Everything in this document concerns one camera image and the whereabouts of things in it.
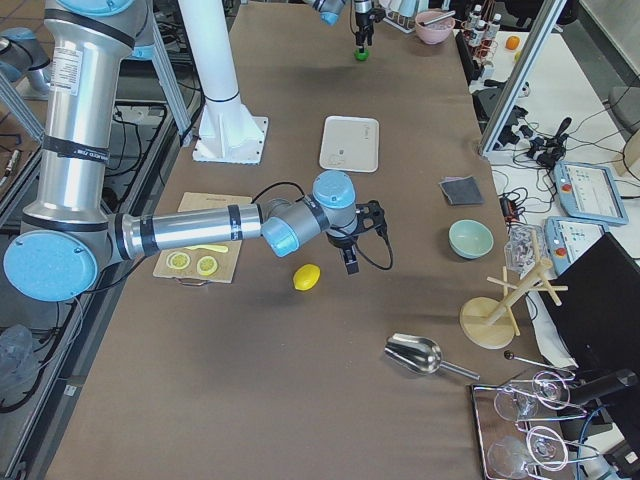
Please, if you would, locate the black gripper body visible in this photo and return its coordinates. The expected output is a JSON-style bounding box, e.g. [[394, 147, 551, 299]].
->
[[326, 200, 386, 250], [352, 0, 385, 34]]

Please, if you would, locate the green lime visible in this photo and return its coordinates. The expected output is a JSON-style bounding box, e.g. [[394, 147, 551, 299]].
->
[[354, 47, 370, 62]]

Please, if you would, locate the yellow lemon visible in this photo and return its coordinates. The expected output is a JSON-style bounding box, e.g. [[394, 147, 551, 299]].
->
[[292, 264, 321, 291]]

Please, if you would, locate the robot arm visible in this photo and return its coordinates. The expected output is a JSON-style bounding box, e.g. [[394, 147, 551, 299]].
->
[[306, 0, 385, 55], [3, 1, 386, 302]]

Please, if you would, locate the cream rabbit tray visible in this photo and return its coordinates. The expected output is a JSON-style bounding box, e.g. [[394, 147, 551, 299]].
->
[[319, 115, 379, 173]]

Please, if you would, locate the pink bowl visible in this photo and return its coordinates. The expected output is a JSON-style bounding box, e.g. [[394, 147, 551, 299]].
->
[[415, 10, 455, 45]]

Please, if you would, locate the grey folded cloth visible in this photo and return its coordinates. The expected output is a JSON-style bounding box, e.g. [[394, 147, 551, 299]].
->
[[439, 176, 484, 206]]

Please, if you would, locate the mint green bowl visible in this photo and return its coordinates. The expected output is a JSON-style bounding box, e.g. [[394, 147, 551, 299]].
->
[[448, 219, 494, 260]]

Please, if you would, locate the bottle caddy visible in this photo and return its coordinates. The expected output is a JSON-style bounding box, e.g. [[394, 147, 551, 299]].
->
[[462, 1, 502, 66]]

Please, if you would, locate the metal scoop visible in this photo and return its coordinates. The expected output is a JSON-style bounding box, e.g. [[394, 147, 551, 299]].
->
[[384, 333, 480, 381]]

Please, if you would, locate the yellow toy knife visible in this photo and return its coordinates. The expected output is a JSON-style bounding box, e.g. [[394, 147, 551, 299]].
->
[[186, 244, 229, 253]]

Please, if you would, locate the orange fruit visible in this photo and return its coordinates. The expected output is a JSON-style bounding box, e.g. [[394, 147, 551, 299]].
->
[[505, 36, 520, 50]]

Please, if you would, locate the lemon slice right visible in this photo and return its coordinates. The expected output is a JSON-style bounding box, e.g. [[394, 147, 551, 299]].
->
[[196, 255, 219, 277]]

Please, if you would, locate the lemon slice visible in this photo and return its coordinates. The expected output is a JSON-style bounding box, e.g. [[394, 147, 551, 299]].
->
[[196, 255, 219, 277], [166, 251, 191, 271]]

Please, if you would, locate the wooden mug tree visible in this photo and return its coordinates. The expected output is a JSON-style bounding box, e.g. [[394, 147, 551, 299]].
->
[[459, 232, 569, 349]]

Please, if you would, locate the clear plastic container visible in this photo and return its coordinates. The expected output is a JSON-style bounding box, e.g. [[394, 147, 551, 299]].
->
[[504, 224, 542, 274]]

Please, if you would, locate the wooden cutting board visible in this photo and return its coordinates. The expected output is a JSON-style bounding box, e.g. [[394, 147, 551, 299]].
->
[[151, 192, 254, 285]]

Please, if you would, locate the lemon slice left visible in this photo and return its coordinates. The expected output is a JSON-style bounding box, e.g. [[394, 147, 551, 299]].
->
[[166, 251, 191, 271]]

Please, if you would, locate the black spoon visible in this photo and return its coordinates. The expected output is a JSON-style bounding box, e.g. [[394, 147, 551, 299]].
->
[[503, 351, 576, 370]]

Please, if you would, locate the teach pendant lower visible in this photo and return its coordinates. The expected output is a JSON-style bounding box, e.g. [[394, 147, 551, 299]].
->
[[544, 216, 609, 275]]

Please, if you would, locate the teach pendant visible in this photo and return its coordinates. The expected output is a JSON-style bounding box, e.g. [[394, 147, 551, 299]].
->
[[553, 160, 629, 225], [544, 216, 609, 275]]

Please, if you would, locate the teach pendant upper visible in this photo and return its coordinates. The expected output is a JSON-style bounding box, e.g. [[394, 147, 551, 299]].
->
[[553, 160, 629, 225]]

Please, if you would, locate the wine glass upper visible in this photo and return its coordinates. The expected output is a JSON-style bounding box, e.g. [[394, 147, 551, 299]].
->
[[494, 371, 570, 421]]

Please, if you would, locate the wine glass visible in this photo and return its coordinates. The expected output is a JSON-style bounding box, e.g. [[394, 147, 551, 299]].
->
[[494, 371, 570, 421], [487, 426, 569, 479]]

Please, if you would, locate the black monitor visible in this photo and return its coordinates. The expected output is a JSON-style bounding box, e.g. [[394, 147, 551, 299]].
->
[[544, 233, 640, 372]]

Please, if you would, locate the metal glass rack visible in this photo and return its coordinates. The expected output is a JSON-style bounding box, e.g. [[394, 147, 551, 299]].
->
[[470, 370, 600, 479]]

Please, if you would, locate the wine glass lower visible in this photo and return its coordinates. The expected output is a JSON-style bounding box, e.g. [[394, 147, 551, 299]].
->
[[487, 426, 569, 479]]

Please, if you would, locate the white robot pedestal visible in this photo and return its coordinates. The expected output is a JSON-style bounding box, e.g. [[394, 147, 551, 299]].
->
[[179, 0, 268, 165]]

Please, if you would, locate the aluminium frame post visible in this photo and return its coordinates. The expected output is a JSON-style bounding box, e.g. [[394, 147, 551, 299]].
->
[[478, 1, 586, 156]]

